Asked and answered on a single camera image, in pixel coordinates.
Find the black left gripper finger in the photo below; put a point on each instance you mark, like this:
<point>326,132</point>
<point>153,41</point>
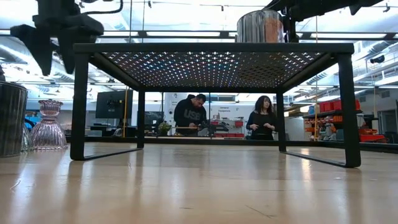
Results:
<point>73,46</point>
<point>38,43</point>

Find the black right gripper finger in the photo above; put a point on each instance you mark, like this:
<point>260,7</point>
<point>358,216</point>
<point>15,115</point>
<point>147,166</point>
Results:
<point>290,31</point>

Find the silver chrome cylinder candle holder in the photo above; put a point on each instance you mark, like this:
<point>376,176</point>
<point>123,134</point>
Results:
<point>255,28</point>

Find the dark ribbed metal container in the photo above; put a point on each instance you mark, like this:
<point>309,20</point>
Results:
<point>12,121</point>

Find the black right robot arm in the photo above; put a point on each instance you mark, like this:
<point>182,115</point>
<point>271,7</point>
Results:
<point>363,3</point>

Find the black monitor screen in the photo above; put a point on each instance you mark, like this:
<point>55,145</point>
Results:
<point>113,104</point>

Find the black perforated metal shelf riser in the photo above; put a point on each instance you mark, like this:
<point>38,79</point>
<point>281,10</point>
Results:
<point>217,47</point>

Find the yellow vertical pole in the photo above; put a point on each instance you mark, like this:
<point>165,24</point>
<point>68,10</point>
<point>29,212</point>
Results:
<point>126,112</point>

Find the storage rack with red bins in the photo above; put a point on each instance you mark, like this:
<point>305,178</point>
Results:
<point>329,105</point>

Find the person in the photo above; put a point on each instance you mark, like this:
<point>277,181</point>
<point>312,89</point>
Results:
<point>188,115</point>
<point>261,124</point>

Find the small background potted plant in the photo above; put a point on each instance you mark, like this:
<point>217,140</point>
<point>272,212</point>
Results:
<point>164,128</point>

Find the red storage bin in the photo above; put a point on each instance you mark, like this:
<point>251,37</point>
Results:
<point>371,138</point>

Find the black ceiling security camera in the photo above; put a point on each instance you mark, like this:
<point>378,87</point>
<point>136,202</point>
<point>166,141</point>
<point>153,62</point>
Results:
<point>377,59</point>

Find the black overhead frame beam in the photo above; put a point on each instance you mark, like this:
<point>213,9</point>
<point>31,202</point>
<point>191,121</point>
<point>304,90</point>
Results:
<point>186,33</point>

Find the black aluminium table frame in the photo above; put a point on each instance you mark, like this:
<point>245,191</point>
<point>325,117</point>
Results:
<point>217,141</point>

